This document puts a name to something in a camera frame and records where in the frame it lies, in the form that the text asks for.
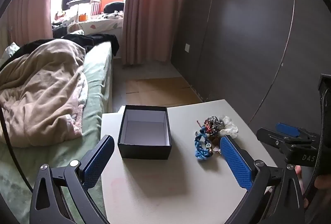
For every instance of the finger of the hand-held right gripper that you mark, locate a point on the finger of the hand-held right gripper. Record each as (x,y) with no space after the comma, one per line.
(287,130)
(269,137)

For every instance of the bed with green sheet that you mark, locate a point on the bed with green sheet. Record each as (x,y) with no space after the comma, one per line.
(100,71)

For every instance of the person's right hand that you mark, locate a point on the person's right hand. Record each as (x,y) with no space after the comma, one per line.
(323,182)

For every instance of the black clothes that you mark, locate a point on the black clothes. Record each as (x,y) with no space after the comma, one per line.
(98,39)

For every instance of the dark brown wardrobe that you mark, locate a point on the dark brown wardrobe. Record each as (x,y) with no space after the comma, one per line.
(245,45)

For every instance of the floral bedding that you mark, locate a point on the floral bedding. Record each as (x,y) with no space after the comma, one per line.
(103,23)

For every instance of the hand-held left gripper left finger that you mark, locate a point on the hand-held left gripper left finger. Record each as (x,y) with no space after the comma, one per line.
(97,164)

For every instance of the black cardboard box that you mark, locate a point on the black cardboard box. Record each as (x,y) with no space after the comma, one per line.
(144,152)

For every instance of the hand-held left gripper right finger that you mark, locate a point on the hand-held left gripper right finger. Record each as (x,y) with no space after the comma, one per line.
(236,162)

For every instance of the white wall socket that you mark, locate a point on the white wall socket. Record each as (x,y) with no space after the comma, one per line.
(187,48)

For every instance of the beige blanket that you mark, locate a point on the beige blanket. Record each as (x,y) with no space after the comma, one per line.
(44,89)

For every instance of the pink curtain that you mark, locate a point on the pink curtain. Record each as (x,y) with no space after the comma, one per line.
(28,11)
(150,6)

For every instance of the black cushion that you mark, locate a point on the black cushion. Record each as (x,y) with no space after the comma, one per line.
(113,7)

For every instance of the brown cardboard floor sheet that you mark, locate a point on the brown cardboard floor sheet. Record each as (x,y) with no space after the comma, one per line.
(160,89)

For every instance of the small orange box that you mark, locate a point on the small orange box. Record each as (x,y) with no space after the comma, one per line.
(83,17)

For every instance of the row of books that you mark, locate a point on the row of books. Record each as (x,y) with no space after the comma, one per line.
(95,8)

